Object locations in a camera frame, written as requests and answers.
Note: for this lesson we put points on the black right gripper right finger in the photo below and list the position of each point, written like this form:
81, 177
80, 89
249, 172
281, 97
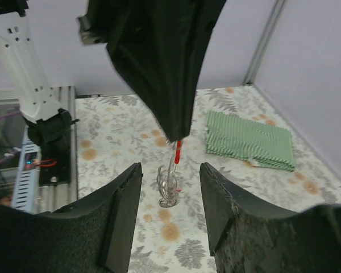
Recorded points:
248, 234

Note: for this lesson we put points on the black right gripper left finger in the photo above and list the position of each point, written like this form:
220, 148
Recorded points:
92, 234

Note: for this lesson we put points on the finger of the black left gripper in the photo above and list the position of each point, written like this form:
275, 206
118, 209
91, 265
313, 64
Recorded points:
198, 22
147, 48

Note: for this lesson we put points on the silver keys bunch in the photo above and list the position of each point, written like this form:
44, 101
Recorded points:
167, 182

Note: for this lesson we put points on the red key tag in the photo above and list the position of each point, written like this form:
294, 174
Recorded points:
178, 151

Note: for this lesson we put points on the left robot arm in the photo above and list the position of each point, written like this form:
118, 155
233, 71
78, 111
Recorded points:
48, 123

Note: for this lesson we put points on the green white striped cloth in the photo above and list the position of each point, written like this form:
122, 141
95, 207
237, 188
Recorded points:
259, 144

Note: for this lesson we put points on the blue slotted cable duct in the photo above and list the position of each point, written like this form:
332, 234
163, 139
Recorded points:
25, 194

